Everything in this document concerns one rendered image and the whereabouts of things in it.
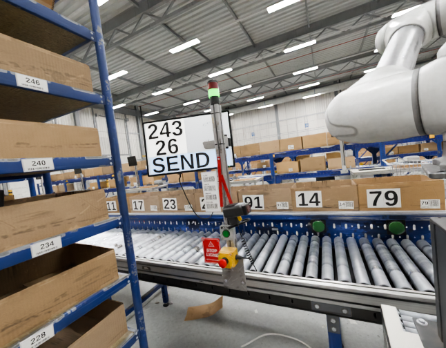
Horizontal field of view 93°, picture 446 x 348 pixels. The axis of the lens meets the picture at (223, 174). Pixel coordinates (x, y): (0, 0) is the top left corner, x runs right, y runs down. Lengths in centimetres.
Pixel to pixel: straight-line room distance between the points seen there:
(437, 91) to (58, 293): 99
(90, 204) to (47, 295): 25
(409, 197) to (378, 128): 97
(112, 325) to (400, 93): 103
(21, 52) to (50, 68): 6
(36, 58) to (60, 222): 44
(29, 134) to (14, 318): 43
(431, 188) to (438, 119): 100
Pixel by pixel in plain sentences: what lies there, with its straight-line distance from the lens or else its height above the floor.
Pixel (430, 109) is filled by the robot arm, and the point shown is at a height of 134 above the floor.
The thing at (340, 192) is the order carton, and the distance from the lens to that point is 152.
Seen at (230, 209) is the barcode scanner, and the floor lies 107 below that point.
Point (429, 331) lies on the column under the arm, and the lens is 91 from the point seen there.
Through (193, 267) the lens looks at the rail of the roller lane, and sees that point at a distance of 125.
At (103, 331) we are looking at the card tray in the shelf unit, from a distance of 90.
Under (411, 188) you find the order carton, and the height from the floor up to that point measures 101.
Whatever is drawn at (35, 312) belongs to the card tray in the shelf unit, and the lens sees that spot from 76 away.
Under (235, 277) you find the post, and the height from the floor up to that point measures 73.
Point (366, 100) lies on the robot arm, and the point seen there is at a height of 139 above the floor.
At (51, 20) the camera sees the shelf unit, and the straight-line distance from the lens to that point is 84.
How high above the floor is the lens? 128
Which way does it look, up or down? 3 degrees down
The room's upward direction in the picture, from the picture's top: 7 degrees counter-clockwise
